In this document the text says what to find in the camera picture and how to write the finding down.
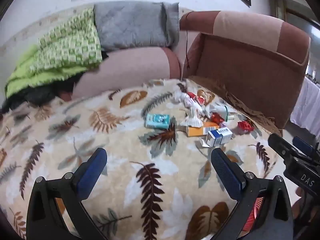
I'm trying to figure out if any leaf print plush blanket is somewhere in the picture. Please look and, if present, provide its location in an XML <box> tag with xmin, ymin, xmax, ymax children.
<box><xmin>0</xmin><ymin>76</ymin><xmax>283</xmax><ymax>240</ymax></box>

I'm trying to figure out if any orange cardboard box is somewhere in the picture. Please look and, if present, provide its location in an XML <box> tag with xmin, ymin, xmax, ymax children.
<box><xmin>186</xmin><ymin>122</ymin><xmax>220</xmax><ymax>138</ymax></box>

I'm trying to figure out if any teal packet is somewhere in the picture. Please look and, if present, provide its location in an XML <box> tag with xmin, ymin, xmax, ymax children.
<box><xmin>145</xmin><ymin>113</ymin><xmax>171</xmax><ymax>129</ymax></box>

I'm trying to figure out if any dark cloth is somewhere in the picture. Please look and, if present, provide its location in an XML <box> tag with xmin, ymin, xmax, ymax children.
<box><xmin>1</xmin><ymin>52</ymin><xmax>110</xmax><ymax>113</ymax></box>

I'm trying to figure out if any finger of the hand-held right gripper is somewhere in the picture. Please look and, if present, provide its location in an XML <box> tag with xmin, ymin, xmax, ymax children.
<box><xmin>268</xmin><ymin>133</ymin><xmax>301</xmax><ymax>161</ymax></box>
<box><xmin>292</xmin><ymin>136</ymin><xmax>320</xmax><ymax>161</ymax></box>

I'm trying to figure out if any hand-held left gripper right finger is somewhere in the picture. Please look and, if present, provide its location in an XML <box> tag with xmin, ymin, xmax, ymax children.
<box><xmin>211</xmin><ymin>148</ymin><xmax>293</xmax><ymax>240</ymax></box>

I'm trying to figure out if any dark thin cord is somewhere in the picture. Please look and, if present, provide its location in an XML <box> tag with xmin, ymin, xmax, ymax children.
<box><xmin>178</xmin><ymin>11</ymin><xmax>193</xmax><ymax>68</ymax></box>

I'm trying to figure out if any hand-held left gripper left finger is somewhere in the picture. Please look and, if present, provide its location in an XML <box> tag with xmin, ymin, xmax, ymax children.
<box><xmin>26</xmin><ymin>148</ymin><xmax>108</xmax><ymax>240</ymax></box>

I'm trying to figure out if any grey quilted cushion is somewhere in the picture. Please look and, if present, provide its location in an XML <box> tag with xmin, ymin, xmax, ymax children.
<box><xmin>94</xmin><ymin>2</ymin><xmax>180</xmax><ymax>52</ymax></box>

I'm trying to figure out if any green patterned blanket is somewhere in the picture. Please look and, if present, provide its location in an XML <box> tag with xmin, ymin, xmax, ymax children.
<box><xmin>5</xmin><ymin>7</ymin><xmax>103</xmax><ymax>98</ymax></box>

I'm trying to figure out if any red ribbed plastic object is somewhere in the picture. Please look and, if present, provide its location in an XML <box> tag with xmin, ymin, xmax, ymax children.
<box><xmin>244</xmin><ymin>196</ymin><xmax>264</xmax><ymax>233</ymax></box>

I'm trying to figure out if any red and white squeezed tube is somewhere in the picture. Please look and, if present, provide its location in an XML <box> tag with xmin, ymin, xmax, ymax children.
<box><xmin>187</xmin><ymin>92</ymin><xmax>208</xmax><ymax>106</ymax></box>

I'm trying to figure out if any white hanging cloth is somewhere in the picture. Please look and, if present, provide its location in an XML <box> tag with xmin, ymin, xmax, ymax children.
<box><xmin>289</xmin><ymin>76</ymin><xmax>320</xmax><ymax>131</ymax></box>

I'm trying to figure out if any red crumpled wrapper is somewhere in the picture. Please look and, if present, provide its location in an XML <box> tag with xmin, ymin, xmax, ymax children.
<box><xmin>211</xmin><ymin>112</ymin><xmax>226</xmax><ymax>126</ymax></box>
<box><xmin>237</xmin><ymin>120</ymin><xmax>255</xmax><ymax>133</ymax></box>

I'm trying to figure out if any wooden door frame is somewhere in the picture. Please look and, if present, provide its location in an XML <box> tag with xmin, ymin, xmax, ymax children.
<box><xmin>266</xmin><ymin>0</ymin><xmax>320</xmax><ymax>30</ymax></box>

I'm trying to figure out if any white and blue medicine box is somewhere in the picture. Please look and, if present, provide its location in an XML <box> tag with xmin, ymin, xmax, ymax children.
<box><xmin>199</xmin><ymin>127</ymin><xmax>233</xmax><ymax>148</ymax></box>

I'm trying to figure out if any white twisted plastic wrapper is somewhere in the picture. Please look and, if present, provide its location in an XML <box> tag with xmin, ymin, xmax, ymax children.
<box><xmin>175</xmin><ymin>91</ymin><xmax>203</xmax><ymax>127</ymax></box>

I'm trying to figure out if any pink and brown sofa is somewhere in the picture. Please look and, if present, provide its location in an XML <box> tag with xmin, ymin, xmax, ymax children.
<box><xmin>57</xmin><ymin>10</ymin><xmax>312</xmax><ymax>131</ymax></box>

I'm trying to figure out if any white and green tube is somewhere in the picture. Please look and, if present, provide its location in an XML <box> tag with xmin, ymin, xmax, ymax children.
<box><xmin>205</xmin><ymin>104</ymin><xmax>237</xmax><ymax>121</ymax></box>

